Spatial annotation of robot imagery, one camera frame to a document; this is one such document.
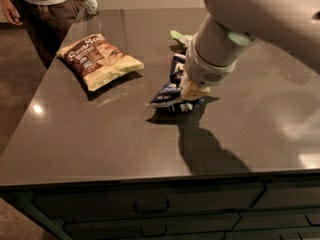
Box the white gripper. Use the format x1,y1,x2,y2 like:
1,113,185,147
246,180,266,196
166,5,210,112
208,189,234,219
180,35,237,101

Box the blue Kettle vinegar chip bag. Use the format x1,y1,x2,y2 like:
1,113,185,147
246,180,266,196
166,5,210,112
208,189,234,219
149,54,204,113

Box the white bottle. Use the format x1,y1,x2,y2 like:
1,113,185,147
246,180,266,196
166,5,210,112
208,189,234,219
81,0,98,15

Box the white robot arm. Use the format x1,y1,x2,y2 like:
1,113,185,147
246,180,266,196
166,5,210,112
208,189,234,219
181,0,320,100

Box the green rice chip bag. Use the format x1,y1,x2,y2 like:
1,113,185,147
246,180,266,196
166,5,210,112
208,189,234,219
170,30,193,53

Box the brown sea salt chip bag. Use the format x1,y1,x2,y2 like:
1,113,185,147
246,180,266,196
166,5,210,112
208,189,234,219
57,34,144,92

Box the person's right hand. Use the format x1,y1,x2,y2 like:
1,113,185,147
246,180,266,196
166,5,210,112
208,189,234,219
1,0,23,26

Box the lower left drawer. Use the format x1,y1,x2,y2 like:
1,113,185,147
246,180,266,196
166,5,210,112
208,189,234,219
64,213,240,240

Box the drawer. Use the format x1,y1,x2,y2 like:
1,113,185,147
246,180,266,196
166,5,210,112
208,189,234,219
34,183,263,222
224,209,320,240
253,180,320,210
64,213,240,240

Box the lower right drawer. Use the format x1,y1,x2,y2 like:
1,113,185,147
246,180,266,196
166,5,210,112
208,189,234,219
224,209,320,240

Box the upper right drawer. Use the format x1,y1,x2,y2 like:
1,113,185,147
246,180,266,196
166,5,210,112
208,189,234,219
253,180,320,210

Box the person's torso and legs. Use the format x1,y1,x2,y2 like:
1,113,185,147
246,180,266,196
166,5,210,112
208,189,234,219
11,0,82,68

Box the upper left drawer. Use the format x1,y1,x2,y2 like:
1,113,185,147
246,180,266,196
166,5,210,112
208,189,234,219
34,183,263,222

